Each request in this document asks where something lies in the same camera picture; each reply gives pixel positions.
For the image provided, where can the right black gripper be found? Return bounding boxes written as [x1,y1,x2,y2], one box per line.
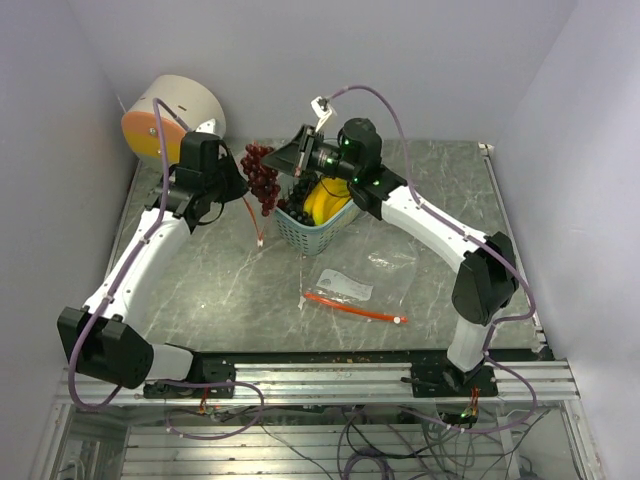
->
[261,124,359,183]

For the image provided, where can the red grape bunch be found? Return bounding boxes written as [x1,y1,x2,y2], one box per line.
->
[240,143,281,217]

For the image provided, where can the clear zip bag orange zipper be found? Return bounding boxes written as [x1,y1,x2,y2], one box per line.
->
[242,193,275,249]

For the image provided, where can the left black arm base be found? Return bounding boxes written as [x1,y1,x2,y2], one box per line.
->
[143,352,236,400]

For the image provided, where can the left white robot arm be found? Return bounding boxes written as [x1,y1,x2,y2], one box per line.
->
[57,131,248,397]

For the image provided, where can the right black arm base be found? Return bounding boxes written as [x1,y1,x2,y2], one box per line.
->
[400,356,498,398]

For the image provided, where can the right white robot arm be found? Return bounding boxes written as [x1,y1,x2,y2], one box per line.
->
[261,118,519,396]

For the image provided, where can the dark blue grape bunch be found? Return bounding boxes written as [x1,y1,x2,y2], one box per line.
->
[277,172,319,226]

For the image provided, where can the yellow banana bunch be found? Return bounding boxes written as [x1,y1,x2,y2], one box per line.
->
[303,178,351,226]

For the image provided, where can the light blue plastic basket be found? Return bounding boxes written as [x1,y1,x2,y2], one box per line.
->
[275,198,360,256]

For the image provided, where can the white cylinder orange lid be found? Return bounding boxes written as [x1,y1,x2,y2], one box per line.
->
[121,75,227,170]

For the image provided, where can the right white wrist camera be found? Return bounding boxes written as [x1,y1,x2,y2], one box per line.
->
[310,96,336,134]

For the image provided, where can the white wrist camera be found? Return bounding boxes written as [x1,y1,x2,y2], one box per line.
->
[310,96,336,134]
[195,118,221,136]

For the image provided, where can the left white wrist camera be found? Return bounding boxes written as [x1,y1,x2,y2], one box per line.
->
[195,118,221,136]

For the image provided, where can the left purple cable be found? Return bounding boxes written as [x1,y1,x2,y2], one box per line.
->
[67,97,192,414]

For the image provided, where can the aluminium frame rail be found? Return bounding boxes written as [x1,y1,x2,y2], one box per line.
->
[54,360,581,407]

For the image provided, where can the loose wires below table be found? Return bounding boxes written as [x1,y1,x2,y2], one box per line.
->
[164,384,551,480]

